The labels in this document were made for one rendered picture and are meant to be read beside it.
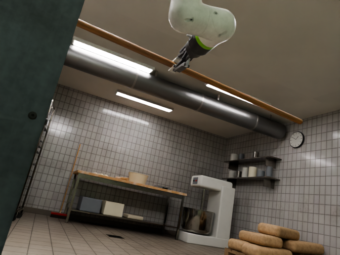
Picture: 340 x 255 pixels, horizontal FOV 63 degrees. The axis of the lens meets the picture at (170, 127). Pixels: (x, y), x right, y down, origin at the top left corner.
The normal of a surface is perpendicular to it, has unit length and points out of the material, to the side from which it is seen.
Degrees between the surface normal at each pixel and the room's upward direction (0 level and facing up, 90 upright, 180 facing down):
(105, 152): 90
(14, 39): 90
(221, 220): 90
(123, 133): 90
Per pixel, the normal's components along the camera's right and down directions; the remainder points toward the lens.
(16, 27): 0.47, -0.17
